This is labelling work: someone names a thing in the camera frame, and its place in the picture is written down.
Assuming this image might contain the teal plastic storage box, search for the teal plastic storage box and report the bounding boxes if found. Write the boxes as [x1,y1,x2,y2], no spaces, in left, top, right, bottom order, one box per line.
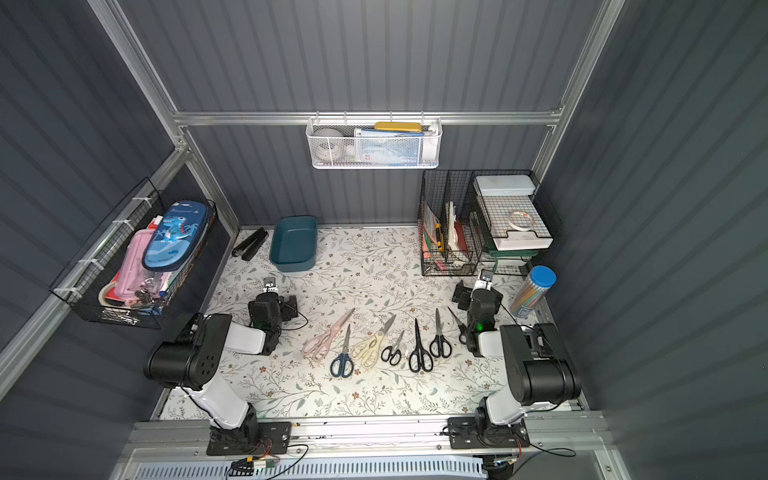
[269,215,318,273]

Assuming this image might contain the blue lid pencil tube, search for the blue lid pencil tube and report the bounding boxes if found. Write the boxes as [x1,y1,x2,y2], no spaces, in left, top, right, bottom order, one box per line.
[509,265,557,319]

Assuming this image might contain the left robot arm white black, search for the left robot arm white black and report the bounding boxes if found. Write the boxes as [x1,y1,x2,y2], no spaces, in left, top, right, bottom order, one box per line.
[144,277,299,456]

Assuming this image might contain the grid pattern notebook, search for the grid pattern notebook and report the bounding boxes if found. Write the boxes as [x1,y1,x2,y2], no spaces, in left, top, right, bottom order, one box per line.
[476,194,553,251]

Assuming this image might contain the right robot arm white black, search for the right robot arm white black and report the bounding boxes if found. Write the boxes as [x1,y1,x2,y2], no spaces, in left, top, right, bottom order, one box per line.
[445,270,581,450]

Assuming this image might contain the large black scissors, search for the large black scissors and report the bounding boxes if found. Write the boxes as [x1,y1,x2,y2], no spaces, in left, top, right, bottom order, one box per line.
[408,319,434,373]

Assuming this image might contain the black wire side basket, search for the black wire side basket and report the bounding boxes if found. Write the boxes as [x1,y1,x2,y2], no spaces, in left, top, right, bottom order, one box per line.
[49,178,218,329]

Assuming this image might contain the medium black scissors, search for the medium black scissors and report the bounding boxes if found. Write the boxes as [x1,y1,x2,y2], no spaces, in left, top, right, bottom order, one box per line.
[429,308,452,359]

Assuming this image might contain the white box on organizer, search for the white box on organizer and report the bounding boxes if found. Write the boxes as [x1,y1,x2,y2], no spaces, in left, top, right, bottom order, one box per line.
[475,175,536,197]

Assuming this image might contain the blue packet in basket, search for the blue packet in basket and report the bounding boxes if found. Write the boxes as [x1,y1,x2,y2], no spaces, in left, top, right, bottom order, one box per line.
[354,128,423,166]

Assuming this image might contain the small black scissors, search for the small black scissors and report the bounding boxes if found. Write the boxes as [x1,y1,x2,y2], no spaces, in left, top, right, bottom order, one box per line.
[380,331,404,366]

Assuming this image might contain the pink kitchen scissors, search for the pink kitchen scissors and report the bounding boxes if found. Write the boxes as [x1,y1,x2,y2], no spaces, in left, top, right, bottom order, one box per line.
[302,308,355,361]

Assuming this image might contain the white wire wall basket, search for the white wire wall basket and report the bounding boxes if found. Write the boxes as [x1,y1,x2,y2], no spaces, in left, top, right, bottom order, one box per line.
[305,118,443,170]

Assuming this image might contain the tape roll on notebook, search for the tape roll on notebook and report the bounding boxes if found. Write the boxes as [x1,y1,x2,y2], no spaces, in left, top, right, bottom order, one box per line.
[508,211,534,232]

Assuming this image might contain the pink pencil case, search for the pink pencil case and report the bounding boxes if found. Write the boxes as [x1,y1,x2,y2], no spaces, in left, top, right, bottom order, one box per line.
[113,229,157,306]

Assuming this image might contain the white tape roll in basket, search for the white tape roll in basket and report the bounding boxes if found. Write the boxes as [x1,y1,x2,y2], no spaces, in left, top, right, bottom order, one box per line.
[309,128,345,164]

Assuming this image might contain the black stapler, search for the black stapler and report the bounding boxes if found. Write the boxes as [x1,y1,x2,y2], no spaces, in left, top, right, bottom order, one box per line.
[231,228,268,261]

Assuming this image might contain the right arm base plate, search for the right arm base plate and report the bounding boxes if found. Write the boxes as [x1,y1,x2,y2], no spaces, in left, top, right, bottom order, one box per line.
[441,417,530,450]

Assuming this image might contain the blue dinosaur pencil case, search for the blue dinosaur pencil case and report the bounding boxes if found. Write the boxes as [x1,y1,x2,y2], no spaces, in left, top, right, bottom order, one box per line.
[142,200,215,272]

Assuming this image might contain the black wire desk organizer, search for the black wire desk organizer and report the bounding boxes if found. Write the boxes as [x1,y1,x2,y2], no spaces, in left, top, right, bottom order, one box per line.
[418,170,559,277]

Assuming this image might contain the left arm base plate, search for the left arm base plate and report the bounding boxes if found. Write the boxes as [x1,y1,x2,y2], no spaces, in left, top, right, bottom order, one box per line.
[206,422,292,456]

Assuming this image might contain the cream yellow kitchen scissors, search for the cream yellow kitchen scissors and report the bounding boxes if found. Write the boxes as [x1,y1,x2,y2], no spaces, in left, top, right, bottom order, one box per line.
[352,314,396,369]

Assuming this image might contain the blue handled scissors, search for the blue handled scissors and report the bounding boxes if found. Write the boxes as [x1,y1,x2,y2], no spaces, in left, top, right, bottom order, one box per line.
[329,326,355,378]

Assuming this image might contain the aluminium front rail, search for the aluminium front rail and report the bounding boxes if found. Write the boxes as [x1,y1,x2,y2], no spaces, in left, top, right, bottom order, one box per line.
[111,411,630,479]

